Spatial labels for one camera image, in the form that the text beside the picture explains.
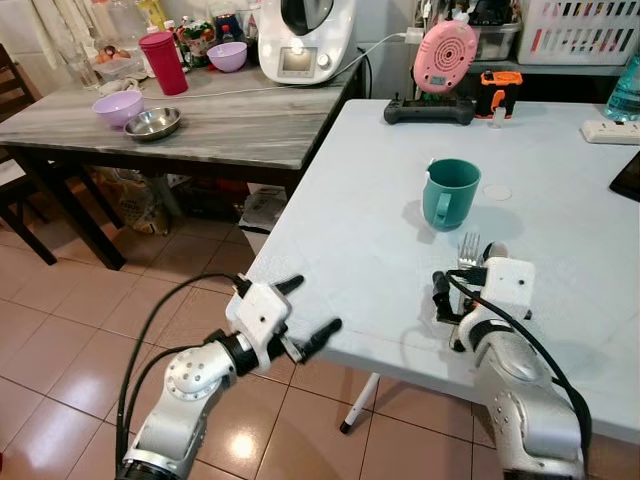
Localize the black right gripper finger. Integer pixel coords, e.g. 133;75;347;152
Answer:
431;270;456;327

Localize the silver metal fork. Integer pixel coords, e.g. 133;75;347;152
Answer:
457;232;484;273

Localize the white table leg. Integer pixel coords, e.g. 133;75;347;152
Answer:
338;372;381;435

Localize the teal ceramic mug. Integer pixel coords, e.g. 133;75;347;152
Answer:
421;158;482;232

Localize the black game controller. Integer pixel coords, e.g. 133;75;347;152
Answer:
384;95;477;127

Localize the grey wood-grain table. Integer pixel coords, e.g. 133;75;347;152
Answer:
0;62;366;271

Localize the black smartphone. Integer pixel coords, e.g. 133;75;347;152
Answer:
610;152;640;206

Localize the orange and black gadget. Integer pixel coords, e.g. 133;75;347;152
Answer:
478;70;523;119

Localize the white power strip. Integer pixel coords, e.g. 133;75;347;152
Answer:
581;120;640;146

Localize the stainless steel bowl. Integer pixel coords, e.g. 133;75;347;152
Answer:
124;107;183;142

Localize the pink round speaker device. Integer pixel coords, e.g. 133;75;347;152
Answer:
413;14;479;96

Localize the grey plastic storage box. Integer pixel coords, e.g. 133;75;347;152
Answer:
472;22;523;63

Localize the purple plastic bowl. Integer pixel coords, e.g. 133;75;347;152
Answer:
207;41;249;73
92;92;145;129

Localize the clear blue water bottle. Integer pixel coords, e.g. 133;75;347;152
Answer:
604;50;640;123

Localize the white kitchen cooking machine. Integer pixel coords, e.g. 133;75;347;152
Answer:
258;0;358;85

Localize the red plastic tumbler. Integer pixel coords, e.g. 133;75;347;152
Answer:
138;31;189;97

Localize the jar with colourful label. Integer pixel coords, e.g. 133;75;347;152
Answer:
178;15;216;69

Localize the white plastic basket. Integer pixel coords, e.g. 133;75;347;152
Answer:
517;0;640;66

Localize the glass bowl with eggs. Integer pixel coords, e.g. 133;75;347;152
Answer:
92;45;149;81

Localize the dark wooden chair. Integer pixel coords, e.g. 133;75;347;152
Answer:
0;45;61;266

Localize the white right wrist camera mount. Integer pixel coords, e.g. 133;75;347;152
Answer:
476;258;536;323

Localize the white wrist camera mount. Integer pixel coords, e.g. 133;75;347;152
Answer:
225;281;293;363
476;258;536;323

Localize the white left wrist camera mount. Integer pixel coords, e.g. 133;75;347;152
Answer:
225;281;293;363

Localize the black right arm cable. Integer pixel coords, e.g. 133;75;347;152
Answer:
446;272;594;476

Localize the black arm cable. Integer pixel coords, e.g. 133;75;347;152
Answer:
113;272;246;471
446;272;594;476

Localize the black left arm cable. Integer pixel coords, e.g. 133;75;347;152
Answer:
113;272;246;471

